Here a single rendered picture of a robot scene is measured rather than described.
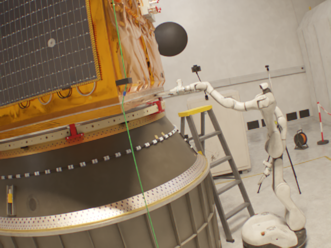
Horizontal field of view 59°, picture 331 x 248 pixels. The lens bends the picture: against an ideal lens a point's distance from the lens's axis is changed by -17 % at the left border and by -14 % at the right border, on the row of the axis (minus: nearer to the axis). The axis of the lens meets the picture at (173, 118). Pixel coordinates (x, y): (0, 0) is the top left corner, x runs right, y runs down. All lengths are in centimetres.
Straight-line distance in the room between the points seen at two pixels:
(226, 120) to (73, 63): 449
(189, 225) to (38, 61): 148
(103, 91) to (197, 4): 858
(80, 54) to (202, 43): 835
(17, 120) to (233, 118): 456
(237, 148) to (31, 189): 458
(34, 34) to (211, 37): 842
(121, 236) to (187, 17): 866
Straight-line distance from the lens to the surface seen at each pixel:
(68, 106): 187
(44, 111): 195
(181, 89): 296
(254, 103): 279
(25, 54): 197
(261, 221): 348
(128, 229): 206
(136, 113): 229
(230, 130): 605
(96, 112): 182
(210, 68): 996
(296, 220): 331
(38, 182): 212
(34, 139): 213
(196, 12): 1016
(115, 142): 217
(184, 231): 233
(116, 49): 184
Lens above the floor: 183
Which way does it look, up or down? 5 degrees down
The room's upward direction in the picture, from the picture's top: 12 degrees counter-clockwise
